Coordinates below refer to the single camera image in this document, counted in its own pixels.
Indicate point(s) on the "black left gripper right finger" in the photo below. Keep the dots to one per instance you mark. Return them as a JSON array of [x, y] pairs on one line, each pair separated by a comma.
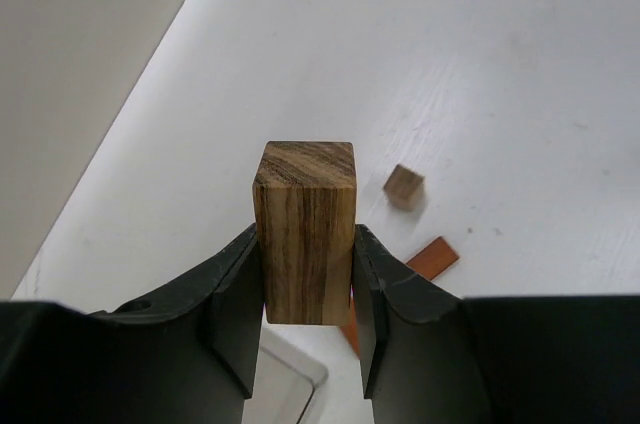
[[427, 356]]

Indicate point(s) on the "light wood rectangular block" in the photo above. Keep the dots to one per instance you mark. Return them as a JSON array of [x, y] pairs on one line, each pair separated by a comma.
[[404, 188]]

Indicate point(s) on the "red-brown long rectangular block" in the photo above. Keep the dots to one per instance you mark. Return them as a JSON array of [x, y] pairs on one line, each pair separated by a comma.
[[429, 263]]

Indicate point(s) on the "dark striped wood block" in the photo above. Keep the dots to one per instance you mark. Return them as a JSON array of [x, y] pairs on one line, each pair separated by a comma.
[[304, 197]]

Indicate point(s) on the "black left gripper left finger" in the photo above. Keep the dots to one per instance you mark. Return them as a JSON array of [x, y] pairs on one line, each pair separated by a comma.
[[185, 352]]

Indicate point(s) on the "clear plastic box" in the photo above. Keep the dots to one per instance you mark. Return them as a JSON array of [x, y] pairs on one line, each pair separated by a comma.
[[290, 384]]

